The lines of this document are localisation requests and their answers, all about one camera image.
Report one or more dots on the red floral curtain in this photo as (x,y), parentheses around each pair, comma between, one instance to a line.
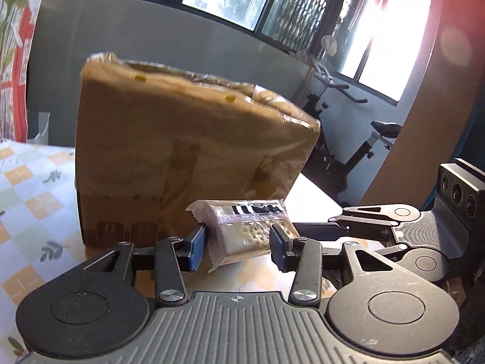
(18,19)

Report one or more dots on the silver cracker packet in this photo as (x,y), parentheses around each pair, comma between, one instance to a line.
(240,230)

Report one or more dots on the black framed window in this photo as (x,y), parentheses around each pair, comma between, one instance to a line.
(369,44)

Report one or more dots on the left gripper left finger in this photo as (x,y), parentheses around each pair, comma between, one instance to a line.
(167,259)

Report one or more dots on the black exercise bike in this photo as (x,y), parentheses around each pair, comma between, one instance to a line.
(338,150)

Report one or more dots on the small clear container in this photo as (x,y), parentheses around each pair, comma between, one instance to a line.
(38,128)

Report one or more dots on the checkered floral tablecloth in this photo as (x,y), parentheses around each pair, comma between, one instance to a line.
(41,235)

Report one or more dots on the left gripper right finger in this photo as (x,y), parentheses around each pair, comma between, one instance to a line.
(311,262)

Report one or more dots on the brown cardboard box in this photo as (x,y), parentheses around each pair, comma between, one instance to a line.
(151,139)

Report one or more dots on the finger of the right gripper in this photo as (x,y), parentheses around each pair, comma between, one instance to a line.
(427,263)
(371,222)

